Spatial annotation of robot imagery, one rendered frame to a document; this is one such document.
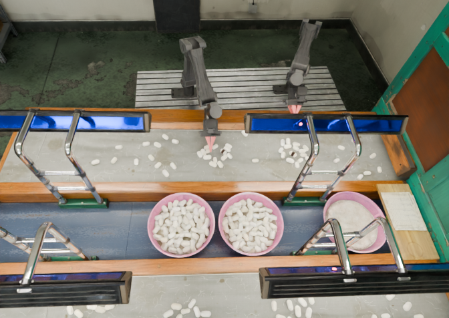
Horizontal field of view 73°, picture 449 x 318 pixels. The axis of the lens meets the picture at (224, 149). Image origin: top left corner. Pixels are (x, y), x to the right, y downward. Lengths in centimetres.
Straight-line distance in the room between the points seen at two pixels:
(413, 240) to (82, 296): 121
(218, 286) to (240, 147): 63
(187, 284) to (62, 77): 231
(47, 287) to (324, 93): 163
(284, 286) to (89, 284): 49
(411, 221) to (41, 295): 134
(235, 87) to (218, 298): 115
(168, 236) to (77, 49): 243
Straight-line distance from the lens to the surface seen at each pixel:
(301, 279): 88
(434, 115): 152
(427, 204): 153
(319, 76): 203
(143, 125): 112
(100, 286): 88
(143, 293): 123
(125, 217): 139
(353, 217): 144
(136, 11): 334
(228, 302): 121
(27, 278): 93
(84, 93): 288
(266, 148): 148
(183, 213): 129
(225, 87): 181
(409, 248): 146
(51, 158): 156
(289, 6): 347
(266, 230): 129
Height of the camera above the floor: 193
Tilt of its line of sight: 56 degrees down
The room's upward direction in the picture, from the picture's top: 7 degrees clockwise
